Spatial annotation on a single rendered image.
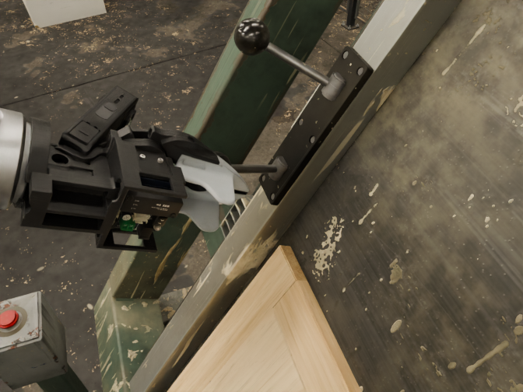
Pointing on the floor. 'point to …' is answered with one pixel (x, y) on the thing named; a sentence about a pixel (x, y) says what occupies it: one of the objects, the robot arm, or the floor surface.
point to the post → (63, 383)
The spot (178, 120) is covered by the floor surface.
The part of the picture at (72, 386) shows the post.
